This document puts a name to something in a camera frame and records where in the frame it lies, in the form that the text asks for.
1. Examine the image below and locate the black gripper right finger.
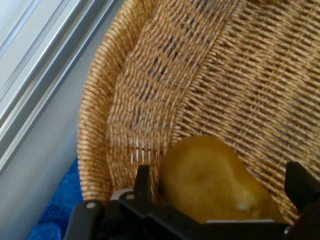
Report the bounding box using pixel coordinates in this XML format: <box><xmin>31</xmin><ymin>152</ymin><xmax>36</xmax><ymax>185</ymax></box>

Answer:
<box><xmin>284</xmin><ymin>161</ymin><xmax>320</xmax><ymax>240</ymax></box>

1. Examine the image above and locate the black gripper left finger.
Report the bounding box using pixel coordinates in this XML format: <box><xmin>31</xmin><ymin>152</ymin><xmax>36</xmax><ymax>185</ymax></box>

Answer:
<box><xmin>104</xmin><ymin>164</ymin><xmax>206</xmax><ymax>240</ymax></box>

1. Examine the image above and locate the yellow toy pear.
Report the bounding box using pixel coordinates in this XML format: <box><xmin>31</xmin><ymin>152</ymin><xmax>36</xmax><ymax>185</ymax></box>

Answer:
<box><xmin>158</xmin><ymin>134</ymin><xmax>285</xmax><ymax>224</ymax></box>

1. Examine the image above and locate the woven wicker basket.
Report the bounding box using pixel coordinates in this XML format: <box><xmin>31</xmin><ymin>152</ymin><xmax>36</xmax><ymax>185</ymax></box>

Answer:
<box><xmin>76</xmin><ymin>0</ymin><xmax>320</xmax><ymax>226</ymax></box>

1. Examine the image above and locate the blue cloth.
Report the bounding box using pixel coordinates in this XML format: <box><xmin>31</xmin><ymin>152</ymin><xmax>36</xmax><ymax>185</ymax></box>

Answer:
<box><xmin>26</xmin><ymin>158</ymin><xmax>85</xmax><ymax>240</ymax></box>

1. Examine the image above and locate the aluminium rail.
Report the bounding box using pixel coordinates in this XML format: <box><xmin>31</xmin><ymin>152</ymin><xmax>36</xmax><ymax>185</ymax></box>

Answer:
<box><xmin>0</xmin><ymin>0</ymin><xmax>126</xmax><ymax>173</ymax></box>

